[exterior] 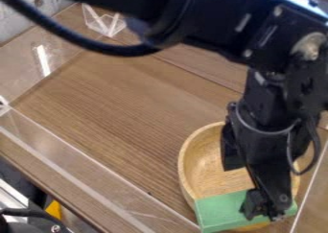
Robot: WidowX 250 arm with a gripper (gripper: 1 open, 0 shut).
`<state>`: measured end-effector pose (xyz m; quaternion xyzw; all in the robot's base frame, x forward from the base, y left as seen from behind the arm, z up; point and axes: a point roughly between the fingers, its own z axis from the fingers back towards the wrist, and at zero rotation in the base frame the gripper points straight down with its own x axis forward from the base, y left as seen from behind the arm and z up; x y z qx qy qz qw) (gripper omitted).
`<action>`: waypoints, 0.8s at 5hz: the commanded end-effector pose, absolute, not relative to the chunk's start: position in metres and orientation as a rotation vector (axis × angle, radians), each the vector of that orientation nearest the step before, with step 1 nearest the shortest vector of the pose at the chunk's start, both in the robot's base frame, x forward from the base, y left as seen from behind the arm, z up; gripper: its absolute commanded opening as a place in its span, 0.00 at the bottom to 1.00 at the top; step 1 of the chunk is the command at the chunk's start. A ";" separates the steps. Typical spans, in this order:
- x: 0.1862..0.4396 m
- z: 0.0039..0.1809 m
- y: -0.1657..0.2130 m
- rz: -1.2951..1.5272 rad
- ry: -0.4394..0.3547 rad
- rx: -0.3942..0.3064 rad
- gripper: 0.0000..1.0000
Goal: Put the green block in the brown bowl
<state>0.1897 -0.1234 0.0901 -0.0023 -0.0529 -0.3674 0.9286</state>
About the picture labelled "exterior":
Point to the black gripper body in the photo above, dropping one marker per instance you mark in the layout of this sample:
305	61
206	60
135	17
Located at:
270	146

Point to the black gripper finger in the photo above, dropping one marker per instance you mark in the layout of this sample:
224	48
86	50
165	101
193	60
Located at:
257	205
232	158

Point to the green rectangular block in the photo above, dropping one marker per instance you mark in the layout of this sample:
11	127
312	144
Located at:
218	214

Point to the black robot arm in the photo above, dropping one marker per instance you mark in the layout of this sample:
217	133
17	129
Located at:
278	38

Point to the brown wooden bowl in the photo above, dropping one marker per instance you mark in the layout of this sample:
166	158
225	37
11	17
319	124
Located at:
202	177

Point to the yellow black clamp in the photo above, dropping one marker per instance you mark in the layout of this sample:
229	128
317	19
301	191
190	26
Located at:
53	210

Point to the clear acrylic enclosure wall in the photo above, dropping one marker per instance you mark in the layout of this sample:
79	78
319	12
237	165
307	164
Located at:
92	126

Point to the clear acrylic corner bracket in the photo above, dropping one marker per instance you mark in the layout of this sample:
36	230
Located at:
107	25

